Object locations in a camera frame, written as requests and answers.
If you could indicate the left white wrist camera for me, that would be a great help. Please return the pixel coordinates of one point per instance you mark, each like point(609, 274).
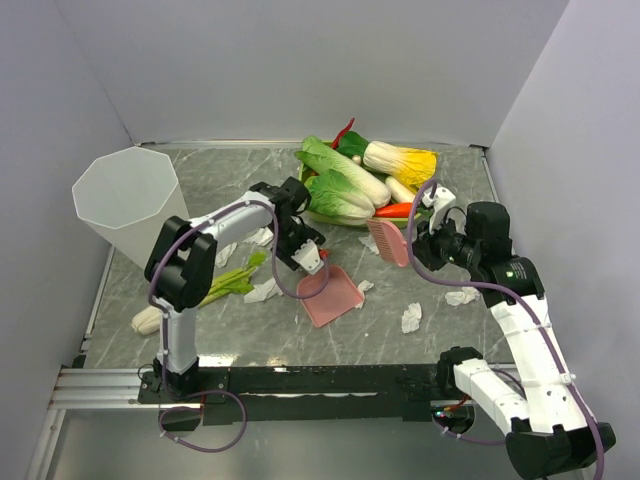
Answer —
point(309, 257)

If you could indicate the pink hand brush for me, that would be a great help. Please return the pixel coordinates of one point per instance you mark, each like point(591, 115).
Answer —
point(391, 243)

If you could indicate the paper scrap behind celery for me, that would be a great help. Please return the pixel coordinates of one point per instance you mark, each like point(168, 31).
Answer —
point(262, 237)

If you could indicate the orange carrot toy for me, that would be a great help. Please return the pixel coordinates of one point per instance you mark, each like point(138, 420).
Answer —
point(397, 210)

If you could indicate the yellow leaf napa cabbage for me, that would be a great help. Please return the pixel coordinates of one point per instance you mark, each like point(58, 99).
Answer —
point(410, 166)

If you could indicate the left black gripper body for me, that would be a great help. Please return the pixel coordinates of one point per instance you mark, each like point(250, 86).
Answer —
point(290, 238)

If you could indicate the paper scrap beside dustpan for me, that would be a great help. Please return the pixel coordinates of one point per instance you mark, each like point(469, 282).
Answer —
point(363, 287)

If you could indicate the paper scrap near tray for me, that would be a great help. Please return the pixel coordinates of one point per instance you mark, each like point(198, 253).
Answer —
point(369, 243)

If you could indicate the white daikon radish toy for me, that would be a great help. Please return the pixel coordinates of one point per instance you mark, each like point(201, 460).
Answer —
point(399, 193)

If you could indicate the paper scrap left of dustpan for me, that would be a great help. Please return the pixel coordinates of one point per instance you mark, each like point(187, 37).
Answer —
point(263, 292)

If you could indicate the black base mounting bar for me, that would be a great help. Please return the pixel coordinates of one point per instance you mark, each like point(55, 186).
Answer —
point(410, 392)

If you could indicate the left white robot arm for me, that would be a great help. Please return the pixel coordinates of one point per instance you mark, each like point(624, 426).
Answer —
point(181, 267)

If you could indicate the translucent white trash bin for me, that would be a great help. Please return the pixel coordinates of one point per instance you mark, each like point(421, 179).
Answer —
point(127, 196)

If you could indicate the pink plastic dustpan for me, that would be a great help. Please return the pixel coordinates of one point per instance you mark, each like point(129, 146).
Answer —
point(338, 297)

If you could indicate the paper scrap front centre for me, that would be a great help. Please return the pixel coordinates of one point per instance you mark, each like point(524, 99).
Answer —
point(411, 318)

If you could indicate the long green romaine lettuce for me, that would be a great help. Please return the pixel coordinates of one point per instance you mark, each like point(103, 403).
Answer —
point(321, 158)

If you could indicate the celery stalk toy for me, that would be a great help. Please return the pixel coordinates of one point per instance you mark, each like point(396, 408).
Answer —
point(236, 281)

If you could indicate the front green lettuce head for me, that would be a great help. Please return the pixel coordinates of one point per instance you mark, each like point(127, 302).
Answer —
point(332, 195)

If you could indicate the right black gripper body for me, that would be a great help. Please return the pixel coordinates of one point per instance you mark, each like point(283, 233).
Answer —
point(447, 245)

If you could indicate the green plastic tray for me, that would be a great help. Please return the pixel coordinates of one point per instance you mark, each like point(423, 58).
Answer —
point(361, 180)

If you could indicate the red chili pepper toy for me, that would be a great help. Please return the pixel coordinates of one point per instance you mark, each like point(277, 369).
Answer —
point(336, 141)

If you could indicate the dark green leafy vegetable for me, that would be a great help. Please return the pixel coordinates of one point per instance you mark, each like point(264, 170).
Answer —
point(352, 144)

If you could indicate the aluminium frame rail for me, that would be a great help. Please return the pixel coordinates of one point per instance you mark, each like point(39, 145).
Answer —
point(546, 428)

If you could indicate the paper scrap right side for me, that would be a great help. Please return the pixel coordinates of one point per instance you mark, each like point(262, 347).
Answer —
point(463, 296)

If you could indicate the paper scrap above celery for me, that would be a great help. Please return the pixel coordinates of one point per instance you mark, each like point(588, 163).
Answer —
point(223, 255)

